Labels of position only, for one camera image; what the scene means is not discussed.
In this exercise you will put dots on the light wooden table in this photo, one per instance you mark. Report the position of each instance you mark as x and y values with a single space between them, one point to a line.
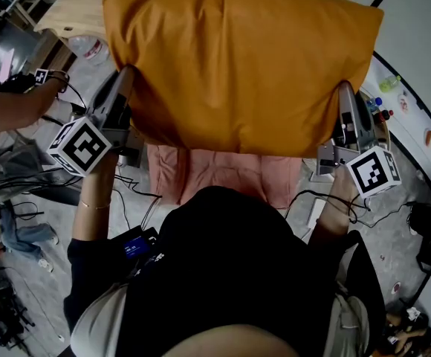
78 13

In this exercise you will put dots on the white power strip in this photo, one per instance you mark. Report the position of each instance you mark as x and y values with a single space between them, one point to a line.
315 212

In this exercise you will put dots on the round beige side table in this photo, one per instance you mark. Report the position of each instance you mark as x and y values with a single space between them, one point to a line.
382 131

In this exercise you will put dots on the pink cushioned armchair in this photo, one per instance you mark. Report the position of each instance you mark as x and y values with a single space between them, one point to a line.
223 173

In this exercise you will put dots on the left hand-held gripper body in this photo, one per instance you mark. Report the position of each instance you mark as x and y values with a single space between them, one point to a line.
80 147

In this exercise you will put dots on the white low ledge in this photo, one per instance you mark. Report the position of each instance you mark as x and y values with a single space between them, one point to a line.
412 132

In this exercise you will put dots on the person's right forearm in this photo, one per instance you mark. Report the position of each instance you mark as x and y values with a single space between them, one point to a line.
330 221

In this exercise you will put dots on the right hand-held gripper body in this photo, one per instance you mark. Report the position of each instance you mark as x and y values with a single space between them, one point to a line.
373 173

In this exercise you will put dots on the green drink bottle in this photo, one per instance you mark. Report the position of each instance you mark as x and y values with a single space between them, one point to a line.
389 84

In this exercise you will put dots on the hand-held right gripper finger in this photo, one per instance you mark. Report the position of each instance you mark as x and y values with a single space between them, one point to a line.
349 125
368 128

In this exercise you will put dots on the person's left forearm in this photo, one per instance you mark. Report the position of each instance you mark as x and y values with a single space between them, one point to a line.
93 214

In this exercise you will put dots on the small red white disc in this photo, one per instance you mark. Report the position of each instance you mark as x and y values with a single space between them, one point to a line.
396 287

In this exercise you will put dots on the large clear water bottle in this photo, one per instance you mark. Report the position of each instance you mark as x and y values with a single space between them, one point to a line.
89 50

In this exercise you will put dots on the blue label drink bottle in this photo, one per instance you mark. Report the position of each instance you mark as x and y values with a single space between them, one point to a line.
373 104

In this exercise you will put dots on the orange pillow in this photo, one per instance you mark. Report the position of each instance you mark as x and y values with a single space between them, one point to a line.
238 65

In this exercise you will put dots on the dark soda bottle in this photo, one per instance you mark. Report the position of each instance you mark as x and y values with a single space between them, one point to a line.
384 116

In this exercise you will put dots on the orange sausage-shaped toy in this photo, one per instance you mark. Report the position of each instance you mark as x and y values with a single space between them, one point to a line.
428 137

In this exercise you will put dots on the person's black t-shirt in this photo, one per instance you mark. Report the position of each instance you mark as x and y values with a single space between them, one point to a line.
230 273

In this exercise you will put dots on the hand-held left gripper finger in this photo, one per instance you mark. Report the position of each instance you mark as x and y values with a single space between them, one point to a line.
106 89
120 110

